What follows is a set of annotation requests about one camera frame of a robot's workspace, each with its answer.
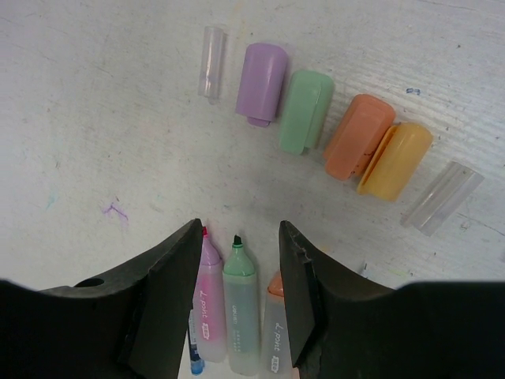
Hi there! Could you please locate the green highlighter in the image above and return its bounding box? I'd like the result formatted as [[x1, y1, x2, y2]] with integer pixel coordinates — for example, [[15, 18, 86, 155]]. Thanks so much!
[[223, 235, 260, 377]]

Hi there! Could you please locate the clear blue pen cap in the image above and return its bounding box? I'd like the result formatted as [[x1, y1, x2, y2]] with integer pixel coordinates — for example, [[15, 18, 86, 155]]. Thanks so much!
[[198, 26, 226, 104]]

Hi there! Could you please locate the green highlighter cap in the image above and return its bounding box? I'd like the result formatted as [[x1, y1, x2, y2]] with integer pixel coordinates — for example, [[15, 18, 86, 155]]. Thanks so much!
[[279, 69, 335, 155]]

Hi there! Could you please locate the purple highlighter cap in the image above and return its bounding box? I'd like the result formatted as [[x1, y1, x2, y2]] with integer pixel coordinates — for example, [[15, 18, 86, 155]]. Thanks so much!
[[235, 43, 289, 127]]

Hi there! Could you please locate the blue ink pen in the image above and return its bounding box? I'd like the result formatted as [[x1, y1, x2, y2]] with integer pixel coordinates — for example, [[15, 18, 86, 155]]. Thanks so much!
[[187, 310, 205, 376]]

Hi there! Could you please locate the yellow orange highlighter cap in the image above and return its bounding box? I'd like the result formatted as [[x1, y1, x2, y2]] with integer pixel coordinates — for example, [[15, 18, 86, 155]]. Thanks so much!
[[357, 122, 433, 201]]

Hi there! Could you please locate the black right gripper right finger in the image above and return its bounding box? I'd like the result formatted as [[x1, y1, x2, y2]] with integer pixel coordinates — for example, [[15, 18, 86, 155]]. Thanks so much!
[[279, 221, 504, 378]]

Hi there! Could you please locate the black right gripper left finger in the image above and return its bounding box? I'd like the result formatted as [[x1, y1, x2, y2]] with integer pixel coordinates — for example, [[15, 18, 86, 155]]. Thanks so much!
[[1, 219, 203, 378]]

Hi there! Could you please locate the pink highlighter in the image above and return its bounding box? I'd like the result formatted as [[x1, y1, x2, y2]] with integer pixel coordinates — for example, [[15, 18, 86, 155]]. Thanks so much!
[[193, 227, 227, 363]]

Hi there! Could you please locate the clear green pen cap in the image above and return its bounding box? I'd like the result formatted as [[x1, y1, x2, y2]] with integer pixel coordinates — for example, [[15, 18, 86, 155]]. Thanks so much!
[[401, 161, 484, 236]]

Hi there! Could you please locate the orange highlighter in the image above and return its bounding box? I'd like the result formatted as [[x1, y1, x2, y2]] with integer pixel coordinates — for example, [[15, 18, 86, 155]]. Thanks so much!
[[259, 271, 299, 379]]

